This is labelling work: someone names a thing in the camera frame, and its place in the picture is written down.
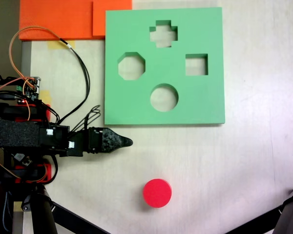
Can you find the yellow masking tape piece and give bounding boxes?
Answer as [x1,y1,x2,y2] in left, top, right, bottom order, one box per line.
[47,40,76,50]
[40,90,52,105]

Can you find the small circuit board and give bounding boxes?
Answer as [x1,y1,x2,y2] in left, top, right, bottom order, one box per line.
[16,76,42,101]

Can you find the red cylinder block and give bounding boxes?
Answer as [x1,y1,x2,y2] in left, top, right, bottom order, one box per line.
[143,178,173,209]

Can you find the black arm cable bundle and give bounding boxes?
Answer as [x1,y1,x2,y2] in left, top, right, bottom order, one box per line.
[72,104,101,134]

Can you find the red printed base mount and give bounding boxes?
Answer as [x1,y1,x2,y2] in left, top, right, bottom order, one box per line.
[14,103,52,183]

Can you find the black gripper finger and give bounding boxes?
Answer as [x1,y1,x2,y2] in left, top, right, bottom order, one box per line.
[101,141,134,154]
[101,128,134,144]

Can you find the thin orange wire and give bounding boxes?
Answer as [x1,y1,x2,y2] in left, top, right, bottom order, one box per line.
[9,25,64,90]

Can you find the braided dark cable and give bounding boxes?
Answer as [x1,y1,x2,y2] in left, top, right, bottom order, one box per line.
[2,191,12,232]

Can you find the thick black tripod leg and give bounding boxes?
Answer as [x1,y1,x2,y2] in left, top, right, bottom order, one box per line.
[273,182,293,234]
[21,187,58,234]

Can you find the large orange foam block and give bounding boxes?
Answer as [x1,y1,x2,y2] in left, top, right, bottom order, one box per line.
[19,0,94,41]

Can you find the long black cable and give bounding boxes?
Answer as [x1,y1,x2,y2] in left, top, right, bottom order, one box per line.
[59,38,91,124]

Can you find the green shape hole board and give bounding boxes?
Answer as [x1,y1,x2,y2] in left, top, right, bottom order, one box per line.
[104,7,226,126]

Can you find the thin black tripod strut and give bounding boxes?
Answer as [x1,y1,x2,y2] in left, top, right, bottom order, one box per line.
[224,207,284,234]
[50,201,112,234]

